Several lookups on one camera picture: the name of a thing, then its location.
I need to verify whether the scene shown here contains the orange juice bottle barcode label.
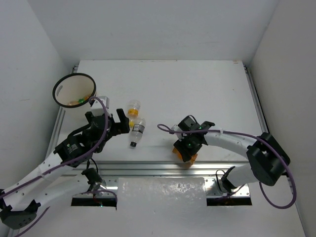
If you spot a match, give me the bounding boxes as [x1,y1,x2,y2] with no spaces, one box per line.
[172,148,198,166]

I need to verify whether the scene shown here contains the orange juice bottle floral label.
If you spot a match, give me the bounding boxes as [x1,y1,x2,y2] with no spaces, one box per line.
[67,101,79,106]

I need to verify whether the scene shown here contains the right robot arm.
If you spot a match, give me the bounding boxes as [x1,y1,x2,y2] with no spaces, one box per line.
[171,116,290,193]

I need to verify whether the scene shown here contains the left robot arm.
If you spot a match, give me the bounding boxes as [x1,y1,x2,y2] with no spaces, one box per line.
[0,109,130,230]

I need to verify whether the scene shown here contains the white bin with black rim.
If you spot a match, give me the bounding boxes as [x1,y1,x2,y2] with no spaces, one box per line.
[52,73,96,120]

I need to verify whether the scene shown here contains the clear bottle black label front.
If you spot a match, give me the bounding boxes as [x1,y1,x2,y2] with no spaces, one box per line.
[130,118,146,148]

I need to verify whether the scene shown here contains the clear bottle yellow label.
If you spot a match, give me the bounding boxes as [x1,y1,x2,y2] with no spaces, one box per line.
[126,100,141,128]

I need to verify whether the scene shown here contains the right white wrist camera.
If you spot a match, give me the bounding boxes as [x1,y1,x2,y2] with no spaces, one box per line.
[170,124,183,136]

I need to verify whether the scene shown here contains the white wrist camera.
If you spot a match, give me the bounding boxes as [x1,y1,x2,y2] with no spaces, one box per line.
[89,96,110,117]
[170,124,183,136]

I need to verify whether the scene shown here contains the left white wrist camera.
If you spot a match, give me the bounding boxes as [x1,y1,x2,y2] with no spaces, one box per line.
[89,96,110,117]

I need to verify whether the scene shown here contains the right black base cable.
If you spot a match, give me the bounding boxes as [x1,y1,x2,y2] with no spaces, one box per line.
[214,168,230,196]

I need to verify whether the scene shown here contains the black base cable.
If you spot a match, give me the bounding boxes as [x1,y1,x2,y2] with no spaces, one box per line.
[214,168,230,196]
[81,158,103,191]

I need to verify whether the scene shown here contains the aluminium front rail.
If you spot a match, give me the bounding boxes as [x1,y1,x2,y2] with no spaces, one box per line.
[56,160,250,177]

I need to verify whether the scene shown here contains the aluminium rail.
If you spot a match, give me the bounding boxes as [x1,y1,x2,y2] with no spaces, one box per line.
[7,106,66,237]
[56,160,250,177]
[243,64,270,133]

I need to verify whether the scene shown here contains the left black base cable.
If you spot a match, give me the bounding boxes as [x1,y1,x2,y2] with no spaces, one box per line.
[81,158,103,191]

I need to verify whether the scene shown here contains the aluminium left side rail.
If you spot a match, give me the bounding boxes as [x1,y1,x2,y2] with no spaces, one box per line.
[7,106,66,237]

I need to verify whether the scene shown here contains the aluminium right side rail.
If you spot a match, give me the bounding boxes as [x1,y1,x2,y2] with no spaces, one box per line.
[243,64,270,133]

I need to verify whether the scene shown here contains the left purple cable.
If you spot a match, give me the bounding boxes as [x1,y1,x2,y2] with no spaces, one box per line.
[0,96,118,237]

